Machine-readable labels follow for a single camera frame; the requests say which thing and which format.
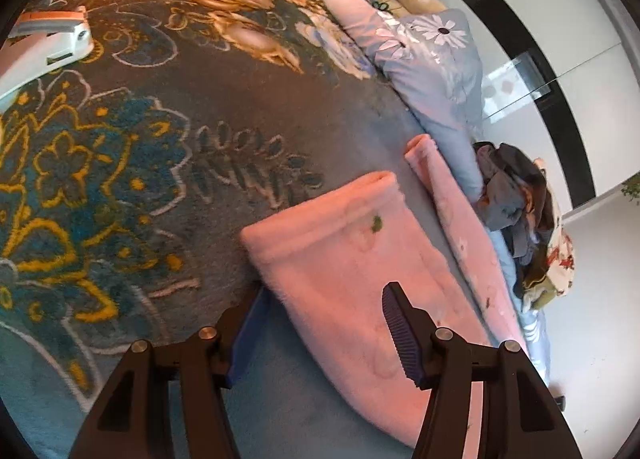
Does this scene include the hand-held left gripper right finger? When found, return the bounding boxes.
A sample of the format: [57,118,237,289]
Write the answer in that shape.
[382,281,583,459]

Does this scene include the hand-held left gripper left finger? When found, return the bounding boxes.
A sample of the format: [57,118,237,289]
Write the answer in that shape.
[67,286,271,459]

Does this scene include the pink floral fleece garment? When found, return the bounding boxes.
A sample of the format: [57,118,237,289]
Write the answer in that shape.
[240,134,533,450]

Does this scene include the dark grey clothes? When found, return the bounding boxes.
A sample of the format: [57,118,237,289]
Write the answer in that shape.
[472,141,556,297]

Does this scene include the cream cartoon print garment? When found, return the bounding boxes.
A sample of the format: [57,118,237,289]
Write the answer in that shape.
[532,158,576,298]

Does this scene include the blue daisy print quilt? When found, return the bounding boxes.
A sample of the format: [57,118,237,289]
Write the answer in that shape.
[320,0,553,385]

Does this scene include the hanging green plant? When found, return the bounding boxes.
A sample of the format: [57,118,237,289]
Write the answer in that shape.
[620,174,640,206]

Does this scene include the white and black wardrobe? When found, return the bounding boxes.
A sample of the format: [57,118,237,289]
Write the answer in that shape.
[425,0,640,220]

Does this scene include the yellow printed pillow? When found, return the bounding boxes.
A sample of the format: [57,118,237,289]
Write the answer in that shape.
[360,0,403,14]

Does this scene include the white and orange device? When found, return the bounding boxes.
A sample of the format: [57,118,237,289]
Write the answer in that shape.
[0,9,94,102]

